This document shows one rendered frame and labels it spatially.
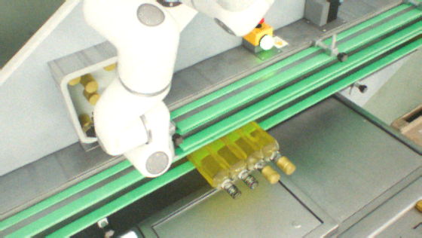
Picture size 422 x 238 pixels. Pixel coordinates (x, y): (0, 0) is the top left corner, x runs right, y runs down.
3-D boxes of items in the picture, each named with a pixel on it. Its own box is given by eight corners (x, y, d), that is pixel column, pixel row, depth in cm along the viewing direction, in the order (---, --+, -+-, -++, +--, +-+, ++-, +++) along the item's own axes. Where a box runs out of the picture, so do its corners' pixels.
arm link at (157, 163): (125, 121, 73) (171, 101, 77) (105, 103, 81) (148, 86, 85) (146, 187, 80) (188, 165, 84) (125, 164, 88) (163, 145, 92)
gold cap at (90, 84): (77, 75, 105) (84, 83, 102) (90, 71, 106) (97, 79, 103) (81, 86, 107) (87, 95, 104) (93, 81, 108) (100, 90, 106)
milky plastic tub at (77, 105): (71, 129, 115) (83, 147, 109) (46, 62, 99) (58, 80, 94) (128, 104, 122) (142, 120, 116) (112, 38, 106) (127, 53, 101)
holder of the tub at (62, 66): (77, 141, 119) (87, 157, 114) (47, 62, 100) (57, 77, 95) (130, 117, 125) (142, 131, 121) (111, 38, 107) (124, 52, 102)
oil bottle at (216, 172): (178, 149, 127) (218, 195, 114) (177, 136, 123) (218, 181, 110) (194, 141, 129) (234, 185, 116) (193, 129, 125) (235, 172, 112)
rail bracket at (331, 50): (308, 45, 136) (339, 64, 128) (311, 25, 131) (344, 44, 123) (317, 41, 138) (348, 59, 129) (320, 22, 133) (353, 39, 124)
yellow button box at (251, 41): (240, 44, 135) (255, 53, 131) (241, 23, 130) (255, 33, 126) (257, 36, 138) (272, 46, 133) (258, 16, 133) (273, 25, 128)
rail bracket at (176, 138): (156, 144, 119) (178, 171, 111) (148, 100, 107) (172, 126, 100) (165, 140, 120) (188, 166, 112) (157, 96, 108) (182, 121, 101)
